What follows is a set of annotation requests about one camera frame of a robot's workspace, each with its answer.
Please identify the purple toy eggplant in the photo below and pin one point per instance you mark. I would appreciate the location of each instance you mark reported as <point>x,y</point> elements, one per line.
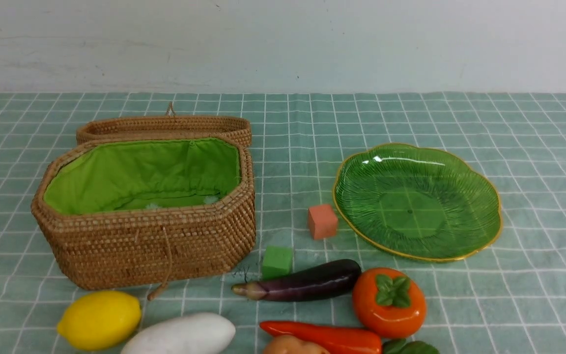
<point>321,282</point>

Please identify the brown toy potato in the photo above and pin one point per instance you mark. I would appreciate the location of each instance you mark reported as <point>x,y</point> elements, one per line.
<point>287,344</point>

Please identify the red toy carrot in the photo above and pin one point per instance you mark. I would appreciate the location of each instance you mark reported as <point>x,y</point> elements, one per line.
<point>345,340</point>

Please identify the white toy radish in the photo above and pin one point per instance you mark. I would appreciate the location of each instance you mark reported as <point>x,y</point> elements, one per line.
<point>199,333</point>

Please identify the yellow toy lemon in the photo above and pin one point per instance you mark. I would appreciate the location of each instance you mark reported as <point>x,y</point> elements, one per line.
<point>100,320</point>

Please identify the orange foam cube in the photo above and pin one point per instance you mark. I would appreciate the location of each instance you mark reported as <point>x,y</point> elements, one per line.
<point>322,221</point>

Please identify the green foam cube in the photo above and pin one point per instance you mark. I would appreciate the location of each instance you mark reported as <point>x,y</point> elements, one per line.
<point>277,261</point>

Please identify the green glass leaf plate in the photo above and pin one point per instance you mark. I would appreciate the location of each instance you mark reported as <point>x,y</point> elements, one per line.
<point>419,203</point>

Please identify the woven wicker basket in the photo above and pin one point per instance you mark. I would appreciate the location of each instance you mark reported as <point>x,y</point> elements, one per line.
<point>151,209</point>

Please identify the orange toy persimmon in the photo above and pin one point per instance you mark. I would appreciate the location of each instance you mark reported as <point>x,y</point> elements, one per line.
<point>389,303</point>

